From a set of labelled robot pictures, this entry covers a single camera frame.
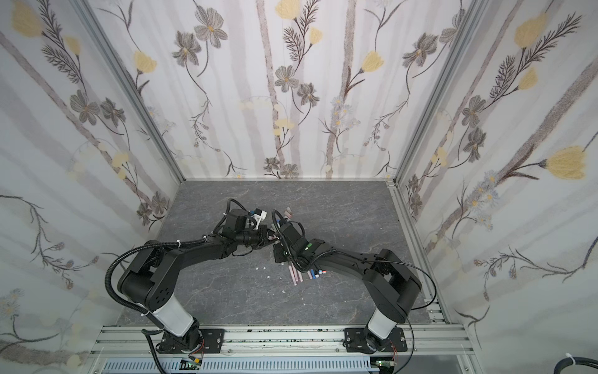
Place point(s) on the aluminium corner post left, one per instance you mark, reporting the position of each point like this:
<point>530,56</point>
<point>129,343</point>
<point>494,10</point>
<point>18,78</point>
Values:
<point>92,26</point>

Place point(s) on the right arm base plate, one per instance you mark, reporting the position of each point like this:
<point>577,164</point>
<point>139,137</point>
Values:
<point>361,340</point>

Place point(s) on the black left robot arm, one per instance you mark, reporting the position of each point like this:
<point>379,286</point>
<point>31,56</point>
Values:
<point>144,278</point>

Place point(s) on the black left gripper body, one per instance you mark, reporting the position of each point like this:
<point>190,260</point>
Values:
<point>257,238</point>

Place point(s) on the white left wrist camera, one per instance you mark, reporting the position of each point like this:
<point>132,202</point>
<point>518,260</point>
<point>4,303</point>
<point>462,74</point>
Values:
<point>258,216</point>

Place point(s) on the aluminium corner post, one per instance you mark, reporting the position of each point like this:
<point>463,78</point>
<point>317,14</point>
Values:
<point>461,42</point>
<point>92,26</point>

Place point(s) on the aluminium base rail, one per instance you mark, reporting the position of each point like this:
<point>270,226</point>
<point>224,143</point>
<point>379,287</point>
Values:
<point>272,341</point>

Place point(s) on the aluminium corner post right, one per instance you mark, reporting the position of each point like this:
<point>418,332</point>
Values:
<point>461,42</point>

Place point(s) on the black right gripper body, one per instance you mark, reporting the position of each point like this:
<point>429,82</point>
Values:
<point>282,248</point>

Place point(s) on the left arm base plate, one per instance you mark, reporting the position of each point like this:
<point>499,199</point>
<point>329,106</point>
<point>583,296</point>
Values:
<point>210,340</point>

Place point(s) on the white vented cable duct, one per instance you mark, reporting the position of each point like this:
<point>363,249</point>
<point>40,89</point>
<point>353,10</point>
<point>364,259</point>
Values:
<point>270,365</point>

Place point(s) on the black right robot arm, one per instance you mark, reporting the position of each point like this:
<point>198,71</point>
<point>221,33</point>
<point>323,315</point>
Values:
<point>391,283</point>

